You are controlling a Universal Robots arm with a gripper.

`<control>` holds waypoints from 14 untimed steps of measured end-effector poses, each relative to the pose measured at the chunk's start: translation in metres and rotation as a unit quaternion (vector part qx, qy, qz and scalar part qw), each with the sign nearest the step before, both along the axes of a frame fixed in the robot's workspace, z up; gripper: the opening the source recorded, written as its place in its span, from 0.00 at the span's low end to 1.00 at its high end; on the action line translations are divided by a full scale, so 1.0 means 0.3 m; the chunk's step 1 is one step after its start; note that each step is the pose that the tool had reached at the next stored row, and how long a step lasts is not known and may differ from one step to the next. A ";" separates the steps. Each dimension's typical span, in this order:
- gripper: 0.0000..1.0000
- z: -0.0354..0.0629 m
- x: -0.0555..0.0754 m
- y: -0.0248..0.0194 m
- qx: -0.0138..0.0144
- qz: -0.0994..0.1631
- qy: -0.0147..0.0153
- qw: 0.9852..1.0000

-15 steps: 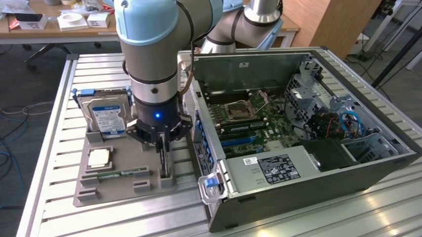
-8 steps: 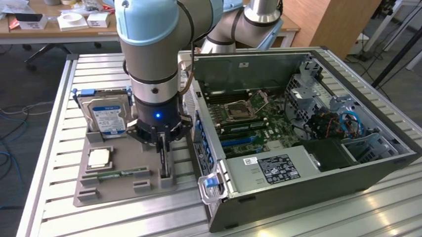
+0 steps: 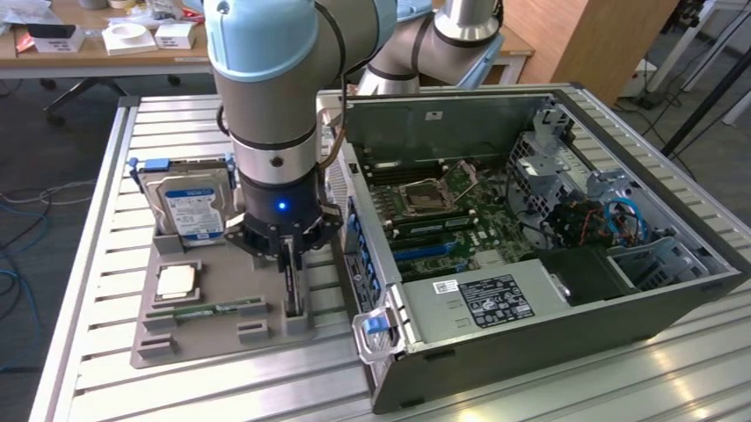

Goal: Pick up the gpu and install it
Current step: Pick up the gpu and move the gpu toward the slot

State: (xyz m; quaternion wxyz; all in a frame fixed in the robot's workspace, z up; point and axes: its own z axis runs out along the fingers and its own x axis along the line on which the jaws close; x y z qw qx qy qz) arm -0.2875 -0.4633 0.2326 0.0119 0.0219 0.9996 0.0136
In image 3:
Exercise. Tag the silver CPU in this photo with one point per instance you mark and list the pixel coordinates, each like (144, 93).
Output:
(176, 283)

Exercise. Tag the clear latch with blue tab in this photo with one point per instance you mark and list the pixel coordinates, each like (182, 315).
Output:
(375, 327)

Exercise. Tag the perforated metal drive cage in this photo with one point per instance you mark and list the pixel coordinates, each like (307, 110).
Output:
(539, 176)

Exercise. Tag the metal socket cover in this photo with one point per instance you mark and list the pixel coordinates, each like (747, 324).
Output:
(463, 167)

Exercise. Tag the green motherboard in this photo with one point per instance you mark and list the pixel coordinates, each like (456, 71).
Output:
(499, 233)

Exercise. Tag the black office chair base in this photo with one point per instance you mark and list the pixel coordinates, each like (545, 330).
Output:
(76, 90)

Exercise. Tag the silver chipset heatsink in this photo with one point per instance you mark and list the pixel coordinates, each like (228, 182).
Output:
(491, 259)

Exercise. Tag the hard disk with blue rails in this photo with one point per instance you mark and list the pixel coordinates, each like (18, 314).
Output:
(188, 211)

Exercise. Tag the black PC case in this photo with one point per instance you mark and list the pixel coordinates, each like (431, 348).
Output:
(528, 351)

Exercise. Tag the crumpled white papers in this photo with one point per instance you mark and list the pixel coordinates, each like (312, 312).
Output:
(22, 13)

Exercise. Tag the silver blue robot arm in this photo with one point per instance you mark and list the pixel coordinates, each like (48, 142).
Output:
(264, 88)

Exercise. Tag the wooden desk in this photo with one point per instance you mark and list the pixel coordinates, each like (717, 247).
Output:
(88, 59)

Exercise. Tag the black and white box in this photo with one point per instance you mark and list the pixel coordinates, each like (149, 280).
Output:
(58, 44)

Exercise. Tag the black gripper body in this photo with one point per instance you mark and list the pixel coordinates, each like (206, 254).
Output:
(281, 204)

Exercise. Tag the wooden cabinet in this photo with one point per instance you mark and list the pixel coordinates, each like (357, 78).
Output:
(587, 44)

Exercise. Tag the CPU socket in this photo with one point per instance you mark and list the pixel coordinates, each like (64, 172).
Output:
(421, 198)

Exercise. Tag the metal disk bay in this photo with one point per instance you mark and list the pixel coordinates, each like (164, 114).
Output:
(656, 259)

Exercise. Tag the white pedestal box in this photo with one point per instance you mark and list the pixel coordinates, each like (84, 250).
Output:
(639, 81)

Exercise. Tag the black tripod pole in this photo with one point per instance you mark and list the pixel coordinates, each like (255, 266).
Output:
(705, 103)

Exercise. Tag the grey power supply unit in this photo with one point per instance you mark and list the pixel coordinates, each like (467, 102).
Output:
(433, 307)

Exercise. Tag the plain white box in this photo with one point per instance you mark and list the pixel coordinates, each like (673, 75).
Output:
(174, 37)

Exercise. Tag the long black expansion slot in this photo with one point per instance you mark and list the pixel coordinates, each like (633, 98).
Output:
(421, 242)

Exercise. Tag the grey parts rack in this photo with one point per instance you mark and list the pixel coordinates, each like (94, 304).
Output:
(222, 334)

